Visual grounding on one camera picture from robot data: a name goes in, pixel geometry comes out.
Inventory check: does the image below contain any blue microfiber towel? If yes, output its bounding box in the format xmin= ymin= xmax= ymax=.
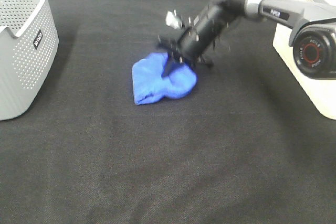
xmin=132 ymin=52 xmax=197 ymax=105

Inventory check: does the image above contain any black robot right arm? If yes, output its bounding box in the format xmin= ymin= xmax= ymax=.
xmin=158 ymin=0 xmax=335 ymax=80

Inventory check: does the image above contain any grey perforated plastic basket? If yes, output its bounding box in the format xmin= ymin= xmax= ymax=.
xmin=1 ymin=0 xmax=59 ymax=121

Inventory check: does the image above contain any white plastic storage box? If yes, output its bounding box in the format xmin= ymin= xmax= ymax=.
xmin=273 ymin=0 xmax=335 ymax=120

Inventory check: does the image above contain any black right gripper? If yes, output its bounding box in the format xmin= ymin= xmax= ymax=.
xmin=157 ymin=27 xmax=218 ymax=78

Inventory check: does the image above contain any black fabric table mat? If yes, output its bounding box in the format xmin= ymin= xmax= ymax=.
xmin=1 ymin=0 xmax=335 ymax=223

